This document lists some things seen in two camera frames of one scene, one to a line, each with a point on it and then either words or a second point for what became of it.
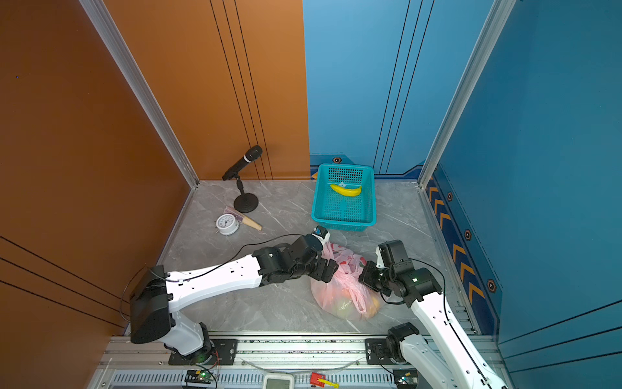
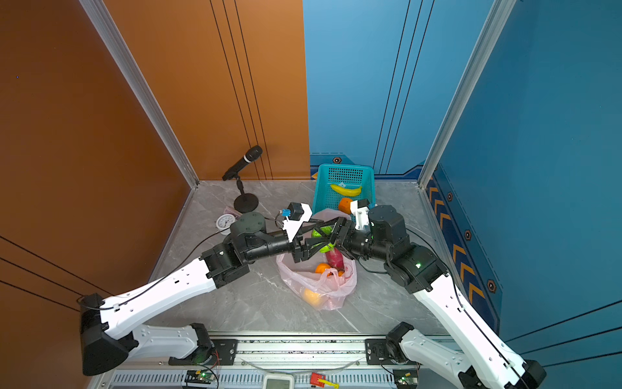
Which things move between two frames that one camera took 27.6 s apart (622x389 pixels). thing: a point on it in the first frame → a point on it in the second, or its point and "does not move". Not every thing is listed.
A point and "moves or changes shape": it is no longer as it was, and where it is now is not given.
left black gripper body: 319,270 → 297,250
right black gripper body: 376,278 → 355,242
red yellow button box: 320,380 does not move
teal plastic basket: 343,197 does not move
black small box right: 406,378 does not move
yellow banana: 347,191 does not move
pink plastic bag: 345,296 moves or changes shape
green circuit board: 202,376 does not move
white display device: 279,381 does not move
